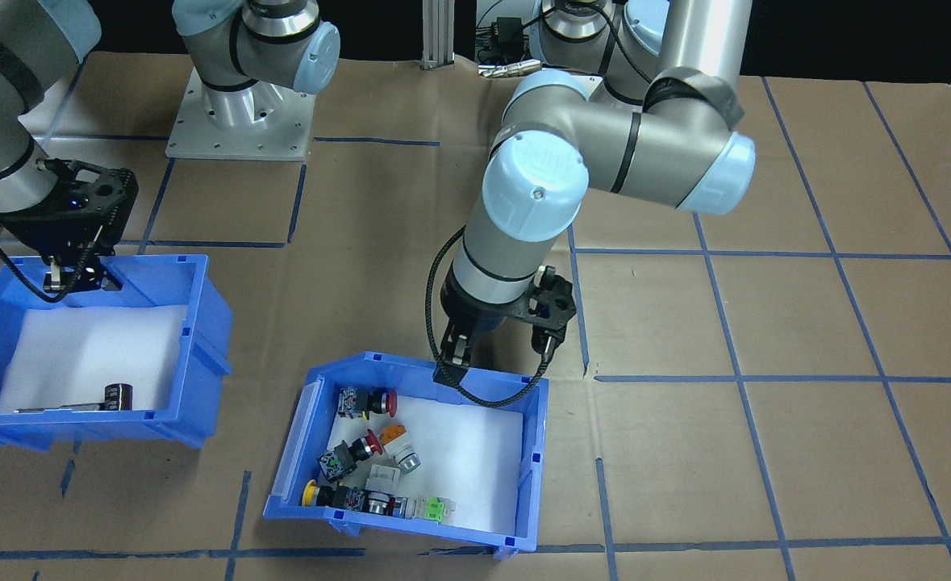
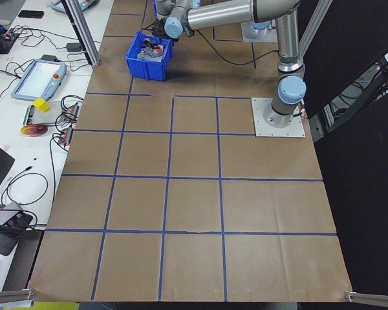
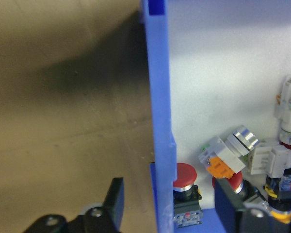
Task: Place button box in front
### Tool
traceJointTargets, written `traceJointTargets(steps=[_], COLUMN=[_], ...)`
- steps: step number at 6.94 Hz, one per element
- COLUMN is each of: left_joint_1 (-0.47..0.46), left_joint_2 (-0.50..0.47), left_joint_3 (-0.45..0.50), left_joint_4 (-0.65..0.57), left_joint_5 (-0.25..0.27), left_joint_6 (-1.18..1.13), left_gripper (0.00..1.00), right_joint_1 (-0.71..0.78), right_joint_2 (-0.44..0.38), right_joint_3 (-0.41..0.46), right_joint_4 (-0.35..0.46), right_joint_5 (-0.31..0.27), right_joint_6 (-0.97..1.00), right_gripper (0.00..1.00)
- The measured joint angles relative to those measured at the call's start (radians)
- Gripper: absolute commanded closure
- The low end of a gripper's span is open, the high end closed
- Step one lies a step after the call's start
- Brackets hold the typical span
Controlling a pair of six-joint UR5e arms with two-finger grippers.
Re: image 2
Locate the aluminium extrusion post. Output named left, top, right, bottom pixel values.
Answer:
left=299, top=0, right=334, bottom=62
left=60, top=0, right=102, bottom=67

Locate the white square base plate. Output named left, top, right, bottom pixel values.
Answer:
left=251, top=96, right=307, bottom=139
left=241, top=21, right=279, bottom=43

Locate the black frame cover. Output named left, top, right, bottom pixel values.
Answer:
left=297, top=0, right=388, bottom=296

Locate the orange red round disc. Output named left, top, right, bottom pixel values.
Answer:
left=20, top=124, right=49, bottom=138

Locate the black smartphone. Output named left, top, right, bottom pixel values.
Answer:
left=18, top=10, right=45, bottom=19

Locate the blue plastic button bin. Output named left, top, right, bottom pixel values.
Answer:
left=125, top=30, right=175, bottom=82

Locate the black electronics box with wires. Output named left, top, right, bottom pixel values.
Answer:
left=0, top=30, right=20, bottom=55

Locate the grey docking hub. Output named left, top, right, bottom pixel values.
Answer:
left=0, top=201, right=34, bottom=229

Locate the aluminium extrusion bar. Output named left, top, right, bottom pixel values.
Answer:
left=344, top=290, right=388, bottom=305
left=0, top=288, right=36, bottom=307

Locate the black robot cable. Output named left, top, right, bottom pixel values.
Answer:
left=193, top=28, right=281, bottom=65

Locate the yellow green sheet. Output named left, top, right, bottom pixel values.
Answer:
left=0, top=300, right=80, bottom=310

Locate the grey teach pendant with screen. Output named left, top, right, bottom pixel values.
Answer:
left=11, top=59, right=67, bottom=102
left=50, top=0, right=100, bottom=14

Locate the small grey strip device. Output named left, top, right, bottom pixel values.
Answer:
left=22, top=105, right=37, bottom=125

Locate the white side table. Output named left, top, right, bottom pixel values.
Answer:
left=0, top=0, right=114, bottom=291

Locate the yellow cube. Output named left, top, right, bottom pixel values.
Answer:
left=32, top=98, right=50, bottom=114

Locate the grey orange adapter box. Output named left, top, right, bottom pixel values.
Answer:
left=56, top=103, right=82, bottom=122
left=51, top=127, right=74, bottom=150

